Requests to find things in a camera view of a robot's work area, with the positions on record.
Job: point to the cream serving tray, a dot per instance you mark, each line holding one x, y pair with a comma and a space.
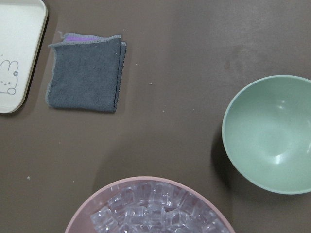
22, 23

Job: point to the pink bowl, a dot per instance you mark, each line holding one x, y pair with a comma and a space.
81, 222

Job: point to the clear ice cubes pile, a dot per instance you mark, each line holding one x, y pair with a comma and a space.
156, 207

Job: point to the grey folded cloth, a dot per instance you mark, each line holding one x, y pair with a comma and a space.
86, 73

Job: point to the mint green bowl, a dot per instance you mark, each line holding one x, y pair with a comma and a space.
266, 133

